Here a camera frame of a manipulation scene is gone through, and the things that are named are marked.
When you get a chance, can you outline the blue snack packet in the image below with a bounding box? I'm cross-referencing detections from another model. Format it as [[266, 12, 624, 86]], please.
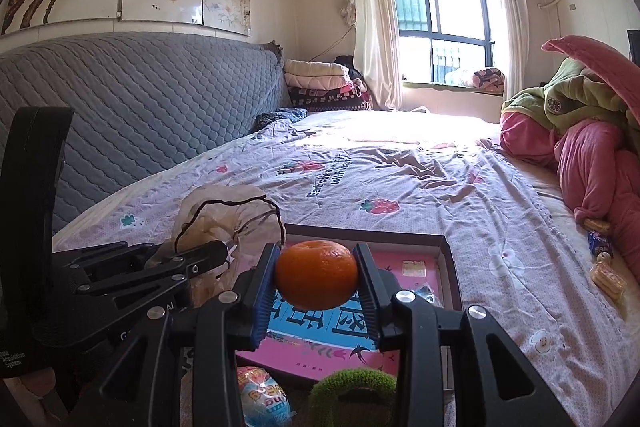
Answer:
[[587, 229, 615, 258]]

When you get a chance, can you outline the barred window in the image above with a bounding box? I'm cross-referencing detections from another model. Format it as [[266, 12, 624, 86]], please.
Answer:
[[389, 0, 497, 85]]

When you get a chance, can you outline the grey quilted headboard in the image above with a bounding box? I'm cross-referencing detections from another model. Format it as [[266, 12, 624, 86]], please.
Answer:
[[0, 31, 291, 235]]

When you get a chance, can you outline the grey shallow cardboard box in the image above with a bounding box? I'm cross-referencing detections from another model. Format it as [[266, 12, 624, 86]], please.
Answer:
[[235, 224, 463, 390]]

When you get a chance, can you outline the dark blue patterned cloth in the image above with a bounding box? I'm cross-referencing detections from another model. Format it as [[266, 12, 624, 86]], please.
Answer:
[[256, 107, 307, 134]]

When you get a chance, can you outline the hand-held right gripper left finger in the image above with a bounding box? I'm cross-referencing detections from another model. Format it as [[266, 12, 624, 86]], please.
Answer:
[[75, 243, 282, 427]]

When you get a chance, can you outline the green fleece blanket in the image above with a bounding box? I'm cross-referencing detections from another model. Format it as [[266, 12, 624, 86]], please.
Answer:
[[501, 57, 640, 142]]

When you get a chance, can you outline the cream folded blanket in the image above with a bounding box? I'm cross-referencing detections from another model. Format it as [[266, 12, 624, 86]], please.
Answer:
[[284, 59, 351, 90]]

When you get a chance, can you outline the cream curtain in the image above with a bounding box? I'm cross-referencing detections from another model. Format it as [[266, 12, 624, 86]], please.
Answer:
[[492, 0, 523, 108], [335, 0, 403, 110]]

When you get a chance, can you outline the pink quilted pad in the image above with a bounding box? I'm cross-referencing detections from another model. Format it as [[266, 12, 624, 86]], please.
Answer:
[[542, 36, 640, 128]]

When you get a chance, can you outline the white sheer scrunchie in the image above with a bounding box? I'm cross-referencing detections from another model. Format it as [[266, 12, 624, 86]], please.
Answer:
[[172, 184, 287, 303]]

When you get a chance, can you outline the person's left hand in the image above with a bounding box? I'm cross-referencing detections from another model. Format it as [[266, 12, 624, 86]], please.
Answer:
[[15, 364, 58, 423]]

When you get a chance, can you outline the pink book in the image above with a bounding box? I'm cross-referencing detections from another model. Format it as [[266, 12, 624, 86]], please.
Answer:
[[237, 247, 446, 380]]

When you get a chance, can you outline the blue egg toy packet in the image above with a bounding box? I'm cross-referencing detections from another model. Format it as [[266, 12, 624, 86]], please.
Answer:
[[236, 366, 297, 427]]

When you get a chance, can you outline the pink quilt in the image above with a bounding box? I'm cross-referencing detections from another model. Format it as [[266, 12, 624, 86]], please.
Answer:
[[500, 109, 640, 258]]

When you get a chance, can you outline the small patterned folded blanket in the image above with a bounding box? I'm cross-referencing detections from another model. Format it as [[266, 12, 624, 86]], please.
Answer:
[[460, 68, 506, 94]]

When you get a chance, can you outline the orange mandarin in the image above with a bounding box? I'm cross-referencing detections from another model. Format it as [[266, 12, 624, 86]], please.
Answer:
[[275, 239, 358, 309]]

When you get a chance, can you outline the dark patterned folded blanket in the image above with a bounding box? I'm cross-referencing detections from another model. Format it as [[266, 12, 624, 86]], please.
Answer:
[[290, 79, 373, 112]]

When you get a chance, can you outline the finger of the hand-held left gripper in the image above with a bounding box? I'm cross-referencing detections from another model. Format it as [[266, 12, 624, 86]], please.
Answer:
[[74, 240, 233, 314], [51, 242, 158, 282]]

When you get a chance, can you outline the green fuzzy scrunchie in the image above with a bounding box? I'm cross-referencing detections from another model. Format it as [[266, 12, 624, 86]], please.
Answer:
[[307, 368, 399, 427]]

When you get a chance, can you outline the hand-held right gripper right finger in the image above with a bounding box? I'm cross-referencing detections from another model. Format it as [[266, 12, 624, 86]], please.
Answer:
[[352, 243, 576, 427]]

